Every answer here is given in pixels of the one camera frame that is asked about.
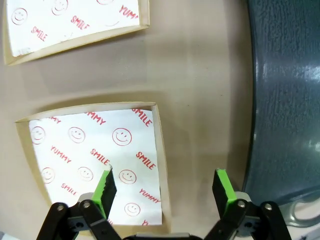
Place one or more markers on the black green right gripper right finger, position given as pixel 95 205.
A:
pixel 221 192

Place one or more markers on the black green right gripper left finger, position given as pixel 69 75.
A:
pixel 107 192

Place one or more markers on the white smiley printed paper liner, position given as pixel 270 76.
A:
pixel 75 15
pixel 87 145

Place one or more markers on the brown cardboard food box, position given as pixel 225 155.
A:
pixel 144 12
pixel 162 155

